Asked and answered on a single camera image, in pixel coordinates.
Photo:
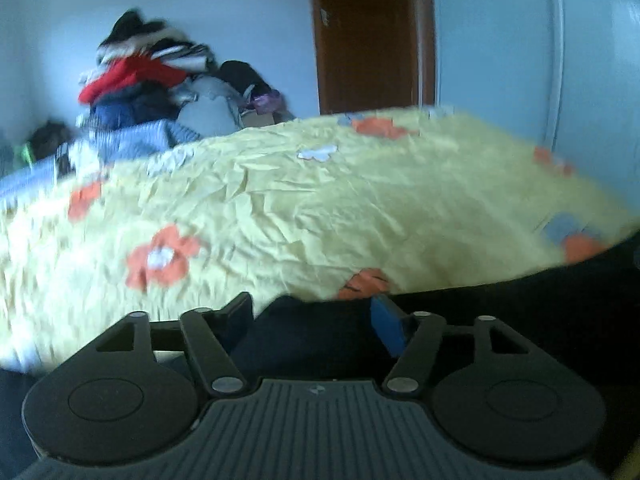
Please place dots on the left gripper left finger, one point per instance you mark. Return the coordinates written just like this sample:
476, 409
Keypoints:
231, 323

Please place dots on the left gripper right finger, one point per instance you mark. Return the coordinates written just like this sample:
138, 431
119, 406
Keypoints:
390, 324

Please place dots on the black pants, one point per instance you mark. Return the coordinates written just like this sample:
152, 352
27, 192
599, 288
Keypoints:
535, 378

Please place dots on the yellow floral bedspread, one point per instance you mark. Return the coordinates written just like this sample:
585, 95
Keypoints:
298, 208

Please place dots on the blue striped bed sheet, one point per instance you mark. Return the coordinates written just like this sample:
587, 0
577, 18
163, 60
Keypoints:
92, 153

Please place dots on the black bag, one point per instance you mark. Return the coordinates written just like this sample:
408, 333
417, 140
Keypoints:
48, 138

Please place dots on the pile of clothes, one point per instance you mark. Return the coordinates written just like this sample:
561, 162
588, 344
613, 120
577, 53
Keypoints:
147, 71

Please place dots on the brown wooden door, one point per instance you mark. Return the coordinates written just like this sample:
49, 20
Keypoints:
374, 54

